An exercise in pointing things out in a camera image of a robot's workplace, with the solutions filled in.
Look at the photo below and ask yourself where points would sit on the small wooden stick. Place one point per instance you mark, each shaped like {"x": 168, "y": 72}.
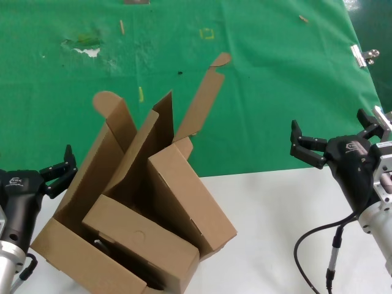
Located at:
{"x": 122, "y": 26}

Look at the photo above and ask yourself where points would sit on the closed paper box circle mark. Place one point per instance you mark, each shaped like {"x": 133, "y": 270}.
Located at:
{"x": 137, "y": 235}

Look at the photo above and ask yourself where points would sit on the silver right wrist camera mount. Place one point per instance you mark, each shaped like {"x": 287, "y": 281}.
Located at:
{"x": 384, "y": 171}

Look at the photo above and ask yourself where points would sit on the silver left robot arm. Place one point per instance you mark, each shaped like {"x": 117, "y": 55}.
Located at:
{"x": 9, "y": 263}

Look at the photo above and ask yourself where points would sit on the tan tape scrap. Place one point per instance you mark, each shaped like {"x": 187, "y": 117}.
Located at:
{"x": 303, "y": 19}

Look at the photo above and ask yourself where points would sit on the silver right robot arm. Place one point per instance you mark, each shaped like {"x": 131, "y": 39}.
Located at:
{"x": 378, "y": 223}

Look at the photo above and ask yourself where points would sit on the brown paper mailer box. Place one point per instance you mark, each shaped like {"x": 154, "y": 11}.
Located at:
{"x": 183, "y": 190}

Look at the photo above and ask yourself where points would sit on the folded brown paper box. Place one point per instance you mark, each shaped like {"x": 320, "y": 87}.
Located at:
{"x": 137, "y": 147}

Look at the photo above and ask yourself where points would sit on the large open cardboard carton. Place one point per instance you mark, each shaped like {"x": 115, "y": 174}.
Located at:
{"x": 76, "y": 263}

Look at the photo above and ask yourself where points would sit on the green table cloth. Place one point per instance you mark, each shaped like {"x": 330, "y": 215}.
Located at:
{"x": 260, "y": 107}

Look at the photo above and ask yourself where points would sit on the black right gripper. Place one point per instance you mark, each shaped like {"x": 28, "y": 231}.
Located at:
{"x": 352, "y": 165}

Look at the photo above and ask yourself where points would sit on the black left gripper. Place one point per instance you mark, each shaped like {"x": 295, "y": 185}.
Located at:
{"x": 21, "y": 196}

